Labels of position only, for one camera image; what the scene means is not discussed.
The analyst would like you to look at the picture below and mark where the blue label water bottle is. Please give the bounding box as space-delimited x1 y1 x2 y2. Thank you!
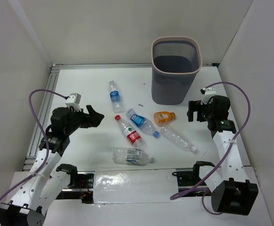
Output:
108 81 124 113

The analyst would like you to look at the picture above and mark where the clear unlabelled plastic bottle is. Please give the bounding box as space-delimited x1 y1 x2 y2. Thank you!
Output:
160 126 198 153

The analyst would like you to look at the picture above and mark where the wide clear labelled bottle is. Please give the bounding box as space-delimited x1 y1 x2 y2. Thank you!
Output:
112 148 154 166

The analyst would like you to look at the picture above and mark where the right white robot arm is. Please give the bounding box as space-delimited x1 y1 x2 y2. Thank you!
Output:
187 95 258 216

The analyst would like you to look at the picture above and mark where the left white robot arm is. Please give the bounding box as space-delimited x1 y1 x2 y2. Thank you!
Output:
0 105 104 226

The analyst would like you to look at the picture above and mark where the grey mesh waste bin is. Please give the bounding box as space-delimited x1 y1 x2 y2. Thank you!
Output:
151 36 202 105

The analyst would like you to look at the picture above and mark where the orange juice bottle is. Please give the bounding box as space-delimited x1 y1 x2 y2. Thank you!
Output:
154 111 176 124

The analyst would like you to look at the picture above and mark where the red label water bottle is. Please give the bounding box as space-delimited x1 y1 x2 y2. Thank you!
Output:
115 115 145 149

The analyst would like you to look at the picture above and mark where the crushed blue cap bottle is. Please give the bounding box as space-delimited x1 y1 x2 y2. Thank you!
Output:
126 108 159 138

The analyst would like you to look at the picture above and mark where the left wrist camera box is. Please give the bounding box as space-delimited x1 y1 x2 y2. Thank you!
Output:
65 93 83 112

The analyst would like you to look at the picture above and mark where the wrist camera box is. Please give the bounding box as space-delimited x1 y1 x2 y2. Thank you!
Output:
65 93 83 112
200 87 216 105

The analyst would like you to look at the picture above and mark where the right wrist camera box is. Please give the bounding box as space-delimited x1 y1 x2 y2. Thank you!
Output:
200 87 216 105

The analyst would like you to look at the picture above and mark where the back aluminium rail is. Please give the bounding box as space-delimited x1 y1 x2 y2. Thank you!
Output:
50 63 220 71

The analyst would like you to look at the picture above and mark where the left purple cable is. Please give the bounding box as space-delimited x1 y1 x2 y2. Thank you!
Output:
0 89 69 219

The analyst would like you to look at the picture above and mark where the left aluminium rail frame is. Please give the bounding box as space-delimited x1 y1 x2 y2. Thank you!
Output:
22 67 60 171

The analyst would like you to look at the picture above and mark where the front base mounting rail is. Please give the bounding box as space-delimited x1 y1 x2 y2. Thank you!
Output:
57 169 200 204

